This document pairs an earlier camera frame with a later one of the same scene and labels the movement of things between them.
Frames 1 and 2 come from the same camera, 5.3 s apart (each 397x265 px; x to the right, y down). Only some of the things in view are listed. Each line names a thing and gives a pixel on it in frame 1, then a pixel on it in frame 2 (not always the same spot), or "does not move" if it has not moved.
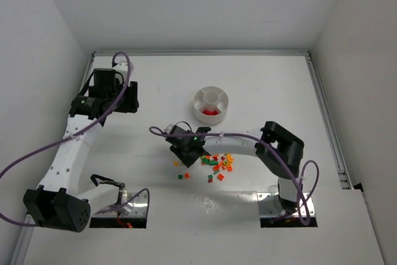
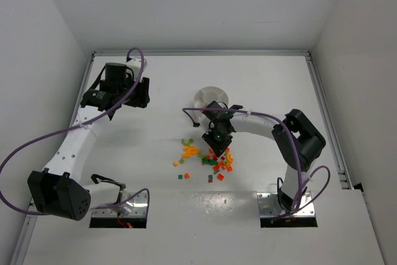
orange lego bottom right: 220,177 does not move
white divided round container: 210,105 does not move
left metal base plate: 137,207 does not move
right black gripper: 188,156 -> 217,141
